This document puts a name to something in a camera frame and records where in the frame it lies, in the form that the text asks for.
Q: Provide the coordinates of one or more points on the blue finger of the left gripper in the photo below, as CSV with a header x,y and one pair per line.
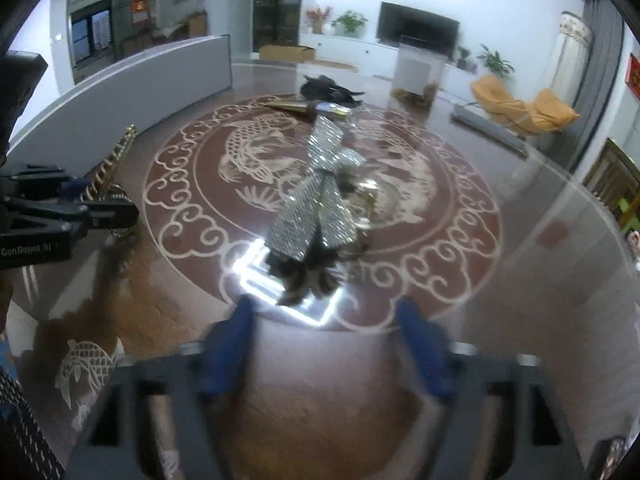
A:
x,y
63,215
37,182

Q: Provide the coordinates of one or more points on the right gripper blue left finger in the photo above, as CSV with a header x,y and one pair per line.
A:
x,y
117,440

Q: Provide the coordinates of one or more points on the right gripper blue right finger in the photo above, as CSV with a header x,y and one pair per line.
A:
x,y
534,440

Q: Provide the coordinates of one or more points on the silver sequin bow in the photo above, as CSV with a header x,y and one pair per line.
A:
x,y
315,212

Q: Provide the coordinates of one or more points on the gold tube with cap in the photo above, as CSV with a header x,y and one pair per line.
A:
x,y
312,109

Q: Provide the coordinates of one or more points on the black feather hair clip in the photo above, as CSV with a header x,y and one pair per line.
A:
x,y
323,88

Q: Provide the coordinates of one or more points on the large white cardboard box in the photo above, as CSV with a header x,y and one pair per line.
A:
x,y
81,127

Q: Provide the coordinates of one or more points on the smartphone with red screen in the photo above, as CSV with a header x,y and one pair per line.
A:
x,y
605,457

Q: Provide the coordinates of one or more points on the grey laptop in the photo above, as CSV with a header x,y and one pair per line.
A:
x,y
490,130

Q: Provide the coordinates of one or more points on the wooden dining chair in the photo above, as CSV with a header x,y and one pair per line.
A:
x,y
614,181

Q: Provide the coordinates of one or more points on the orange lounge chair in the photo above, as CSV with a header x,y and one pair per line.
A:
x,y
545,114

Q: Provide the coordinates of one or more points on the small potted plant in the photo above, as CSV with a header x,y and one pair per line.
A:
x,y
463,58

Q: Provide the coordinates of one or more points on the green potted plant right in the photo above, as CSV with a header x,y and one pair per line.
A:
x,y
495,63

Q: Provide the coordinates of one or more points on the green potted plant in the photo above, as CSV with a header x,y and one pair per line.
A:
x,y
350,23
495,63

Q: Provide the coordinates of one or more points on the dark bookshelf cabinet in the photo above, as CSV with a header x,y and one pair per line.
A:
x,y
275,22

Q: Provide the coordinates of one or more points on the white tv cabinet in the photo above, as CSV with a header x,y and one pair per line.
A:
x,y
374,59

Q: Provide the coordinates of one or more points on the red flower vase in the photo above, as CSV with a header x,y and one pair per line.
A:
x,y
317,18

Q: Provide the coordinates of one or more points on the grey curtain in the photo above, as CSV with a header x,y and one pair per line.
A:
x,y
608,28

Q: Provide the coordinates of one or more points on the green potted plant left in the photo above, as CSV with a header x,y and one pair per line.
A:
x,y
350,23

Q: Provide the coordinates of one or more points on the black television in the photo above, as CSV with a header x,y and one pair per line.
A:
x,y
404,25

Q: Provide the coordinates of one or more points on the white standing air conditioner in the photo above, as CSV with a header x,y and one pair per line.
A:
x,y
569,57

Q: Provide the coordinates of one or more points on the red wall hanging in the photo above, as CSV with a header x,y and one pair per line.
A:
x,y
632,77

